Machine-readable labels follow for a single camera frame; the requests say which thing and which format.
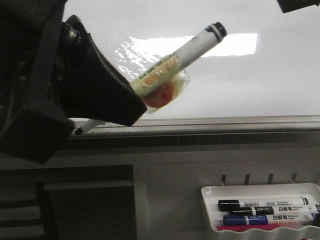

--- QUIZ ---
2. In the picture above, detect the white plastic marker tray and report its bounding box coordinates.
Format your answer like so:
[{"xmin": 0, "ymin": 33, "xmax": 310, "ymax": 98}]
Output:
[{"xmin": 201, "ymin": 183, "xmax": 320, "ymax": 240}]

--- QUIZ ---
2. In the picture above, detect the black capped marker middle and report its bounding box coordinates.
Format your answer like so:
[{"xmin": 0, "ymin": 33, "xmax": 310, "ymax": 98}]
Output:
[{"xmin": 230, "ymin": 204, "xmax": 320, "ymax": 216}]

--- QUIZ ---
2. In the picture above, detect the white whiteboard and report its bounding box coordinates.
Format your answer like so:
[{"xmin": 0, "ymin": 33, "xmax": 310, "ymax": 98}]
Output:
[{"xmin": 64, "ymin": 0, "xmax": 320, "ymax": 132}]

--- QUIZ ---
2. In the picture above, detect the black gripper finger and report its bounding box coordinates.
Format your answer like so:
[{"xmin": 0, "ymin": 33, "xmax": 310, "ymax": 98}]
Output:
[
  {"xmin": 0, "ymin": 0, "xmax": 74, "ymax": 164},
  {"xmin": 51, "ymin": 15, "xmax": 147, "ymax": 127}
]

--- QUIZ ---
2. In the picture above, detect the metal hook far left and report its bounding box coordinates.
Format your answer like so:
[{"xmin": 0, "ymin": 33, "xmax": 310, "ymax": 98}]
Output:
[{"xmin": 220, "ymin": 174, "xmax": 227, "ymax": 186}]

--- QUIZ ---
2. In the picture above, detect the black white whiteboard marker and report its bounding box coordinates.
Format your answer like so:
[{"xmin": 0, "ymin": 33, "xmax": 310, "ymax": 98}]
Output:
[{"xmin": 73, "ymin": 21, "xmax": 228, "ymax": 136}]

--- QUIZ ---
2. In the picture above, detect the black capped marker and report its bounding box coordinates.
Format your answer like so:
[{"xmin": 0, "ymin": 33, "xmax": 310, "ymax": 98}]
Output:
[
  {"xmin": 230, "ymin": 204, "xmax": 320, "ymax": 216},
  {"xmin": 217, "ymin": 196, "xmax": 311, "ymax": 212}
]

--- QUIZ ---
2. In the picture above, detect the metal hook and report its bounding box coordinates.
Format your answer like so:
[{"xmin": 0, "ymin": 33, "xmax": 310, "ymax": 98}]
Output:
[
  {"xmin": 220, "ymin": 174, "xmax": 227, "ymax": 186},
  {"xmin": 267, "ymin": 173, "xmax": 274, "ymax": 185},
  {"xmin": 290, "ymin": 172, "xmax": 298, "ymax": 184},
  {"xmin": 243, "ymin": 174, "xmax": 250, "ymax": 186}
]

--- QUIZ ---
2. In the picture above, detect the blue capped marker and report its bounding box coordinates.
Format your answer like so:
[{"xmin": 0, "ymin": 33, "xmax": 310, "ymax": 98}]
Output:
[{"xmin": 223, "ymin": 213, "xmax": 316, "ymax": 226}]

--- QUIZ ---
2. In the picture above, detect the metal hook far right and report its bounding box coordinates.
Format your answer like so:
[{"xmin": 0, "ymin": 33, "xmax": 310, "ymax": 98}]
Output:
[{"xmin": 290, "ymin": 172, "xmax": 298, "ymax": 184}]

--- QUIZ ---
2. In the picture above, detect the dark object top right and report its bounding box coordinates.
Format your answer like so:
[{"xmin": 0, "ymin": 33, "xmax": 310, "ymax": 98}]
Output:
[{"xmin": 277, "ymin": 0, "xmax": 320, "ymax": 14}]

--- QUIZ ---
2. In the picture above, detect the black capped marker top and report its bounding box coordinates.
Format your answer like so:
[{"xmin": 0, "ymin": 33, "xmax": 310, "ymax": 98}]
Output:
[{"xmin": 217, "ymin": 196, "xmax": 311, "ymax": 212}]

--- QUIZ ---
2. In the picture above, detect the dark chair under table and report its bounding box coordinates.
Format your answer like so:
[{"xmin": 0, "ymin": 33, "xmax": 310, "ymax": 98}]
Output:
[{"xmin": 0, "ymin": 181, "xmax": 138, "ymax": 240}]

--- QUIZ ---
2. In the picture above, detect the pink marker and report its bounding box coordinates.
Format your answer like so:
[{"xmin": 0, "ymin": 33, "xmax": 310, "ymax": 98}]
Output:
[{"xmin": 216, "ymin": 223, "xmax": 303, "ymax": 232}]

